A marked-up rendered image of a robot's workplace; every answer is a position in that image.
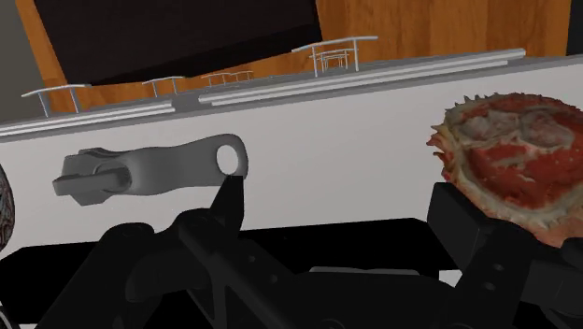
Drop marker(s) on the dark patterned round object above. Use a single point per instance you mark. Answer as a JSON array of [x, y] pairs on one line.
[[4, 209]]

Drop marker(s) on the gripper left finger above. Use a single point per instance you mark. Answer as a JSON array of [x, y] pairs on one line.
[[205, 269]]

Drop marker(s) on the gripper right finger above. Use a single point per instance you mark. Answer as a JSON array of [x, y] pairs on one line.
[[492, 269]]

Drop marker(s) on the red spiky crab shell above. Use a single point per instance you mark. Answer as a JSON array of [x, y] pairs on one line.
[[514, 168]]

